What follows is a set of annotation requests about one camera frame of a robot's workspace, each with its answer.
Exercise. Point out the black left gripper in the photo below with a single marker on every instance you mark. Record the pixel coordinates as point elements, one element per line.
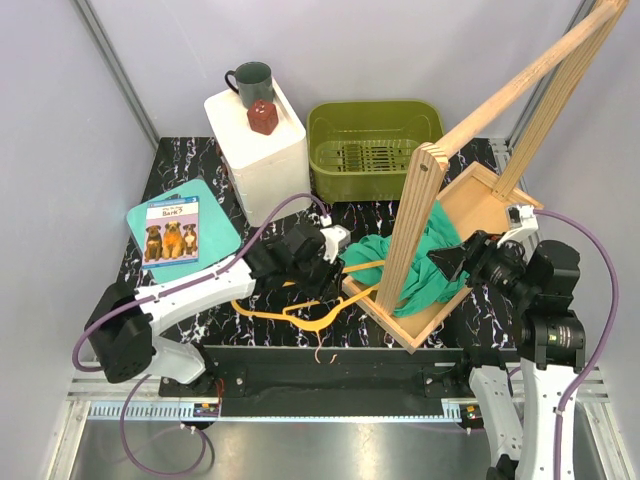
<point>327,285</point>

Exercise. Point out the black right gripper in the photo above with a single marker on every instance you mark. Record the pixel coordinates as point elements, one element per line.
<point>472,257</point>

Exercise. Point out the green tank top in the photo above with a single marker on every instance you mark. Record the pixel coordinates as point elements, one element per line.
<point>425,284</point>

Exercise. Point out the yellow clothes hanger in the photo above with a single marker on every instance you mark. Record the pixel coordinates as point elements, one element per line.
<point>314,326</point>

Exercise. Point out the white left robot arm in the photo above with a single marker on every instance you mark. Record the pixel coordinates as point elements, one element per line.
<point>126,328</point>

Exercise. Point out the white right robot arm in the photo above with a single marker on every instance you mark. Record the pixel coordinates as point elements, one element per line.
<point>550,342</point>

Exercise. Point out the wooden clothes rack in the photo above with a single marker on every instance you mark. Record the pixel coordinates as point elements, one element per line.
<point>477,198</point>

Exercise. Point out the white foam block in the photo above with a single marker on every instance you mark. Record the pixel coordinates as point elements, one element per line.
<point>263,169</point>

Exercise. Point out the olive green plastic basket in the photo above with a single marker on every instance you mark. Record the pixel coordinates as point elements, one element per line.
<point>361,150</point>

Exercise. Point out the dog picture book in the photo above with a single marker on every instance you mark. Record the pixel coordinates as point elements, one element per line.
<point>171,234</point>

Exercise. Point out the red brown die block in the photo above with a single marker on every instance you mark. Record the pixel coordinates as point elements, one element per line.
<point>262,117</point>

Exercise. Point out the dark green mug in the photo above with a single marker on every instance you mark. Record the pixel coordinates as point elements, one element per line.
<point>251,81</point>

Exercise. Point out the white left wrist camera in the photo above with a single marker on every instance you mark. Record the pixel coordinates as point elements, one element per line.
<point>336,238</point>

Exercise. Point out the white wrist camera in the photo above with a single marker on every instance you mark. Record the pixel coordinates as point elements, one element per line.
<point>522,222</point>
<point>336,238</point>

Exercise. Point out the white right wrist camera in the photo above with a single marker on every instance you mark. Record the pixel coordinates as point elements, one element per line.
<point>522,222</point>

